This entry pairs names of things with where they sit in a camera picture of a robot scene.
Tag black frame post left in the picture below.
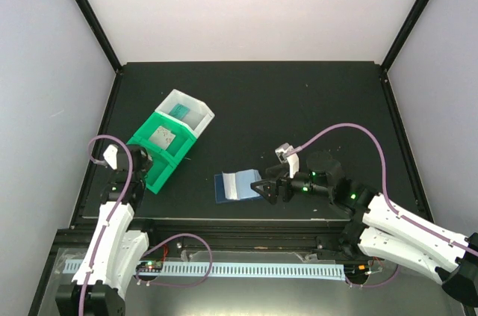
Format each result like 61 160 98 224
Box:
75 0 122 72

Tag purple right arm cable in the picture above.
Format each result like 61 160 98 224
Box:
294 123 478 289

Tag green middle storage bin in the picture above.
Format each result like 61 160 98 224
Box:
127 112 196 165

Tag white card in bin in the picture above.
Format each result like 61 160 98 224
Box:
149 126 176 149

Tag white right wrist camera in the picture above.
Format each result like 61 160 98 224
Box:
275 143 299 179

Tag green end storage bin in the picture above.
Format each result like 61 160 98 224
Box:
146 154 176 194

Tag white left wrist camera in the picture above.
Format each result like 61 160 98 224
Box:
103 144 118 170

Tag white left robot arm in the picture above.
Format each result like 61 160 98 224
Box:
55 144 161 315

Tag white slotted cable duct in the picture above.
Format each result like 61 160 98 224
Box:
63 258 346 282

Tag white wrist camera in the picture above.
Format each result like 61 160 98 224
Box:
275 143 299 179
103 144 118 170

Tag navy blue card holder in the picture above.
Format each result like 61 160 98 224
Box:
214 169 261 204

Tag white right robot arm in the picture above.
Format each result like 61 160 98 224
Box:
250 151 477 308

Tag white storage bin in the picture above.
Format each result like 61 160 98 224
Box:
155 89 215 139

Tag black frame post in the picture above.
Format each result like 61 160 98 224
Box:
75 0 122 72
380 0 430 72

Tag teal VIP card in bin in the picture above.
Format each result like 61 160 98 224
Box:
169 103 190 120

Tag black frame post right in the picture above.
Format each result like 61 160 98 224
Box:
380 0 430 72

